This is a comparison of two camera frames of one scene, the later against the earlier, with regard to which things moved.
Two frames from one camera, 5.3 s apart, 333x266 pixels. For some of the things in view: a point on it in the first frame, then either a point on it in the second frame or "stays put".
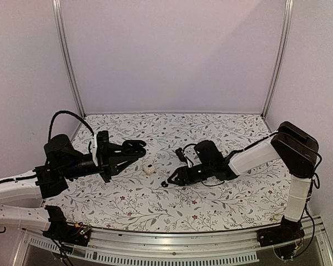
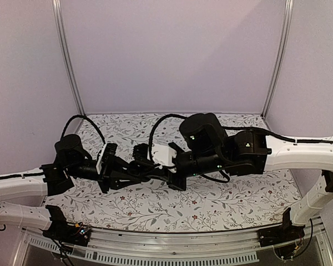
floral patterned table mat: [135, 199] stays put
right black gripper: [184, 172] → [177, 185]
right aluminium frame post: [278, 60] stays put
